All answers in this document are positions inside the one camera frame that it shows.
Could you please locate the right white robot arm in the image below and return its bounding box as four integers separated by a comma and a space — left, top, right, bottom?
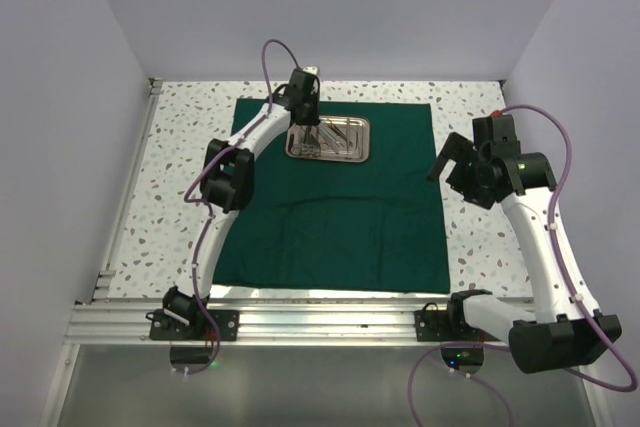
428, 113, 622, 373

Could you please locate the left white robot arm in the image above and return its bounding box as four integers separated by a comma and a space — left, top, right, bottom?
162, 67, 320, 340

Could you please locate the steel surgical instruments pile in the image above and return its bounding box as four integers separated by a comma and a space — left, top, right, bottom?
292, 117, 364, 157

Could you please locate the stainless steel instrument tray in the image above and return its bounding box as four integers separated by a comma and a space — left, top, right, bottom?
284, 114, 372, 165

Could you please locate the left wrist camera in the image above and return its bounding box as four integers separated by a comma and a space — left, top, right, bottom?
302, 66, 320, 78

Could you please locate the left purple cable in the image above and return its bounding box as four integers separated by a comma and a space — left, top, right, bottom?
172, 39, 304, 376

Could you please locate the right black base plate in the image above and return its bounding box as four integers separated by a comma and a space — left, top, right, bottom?
413, 309, 498, 342

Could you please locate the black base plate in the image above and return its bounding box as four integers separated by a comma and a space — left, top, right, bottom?
145, 309, 240, 342
413, 309, 498, 342

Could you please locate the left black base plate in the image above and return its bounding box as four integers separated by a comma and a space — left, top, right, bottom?
145, 309, 240, 342

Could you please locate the aluminium rail frame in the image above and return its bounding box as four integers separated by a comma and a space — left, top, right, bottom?
39, 77, 614, 427

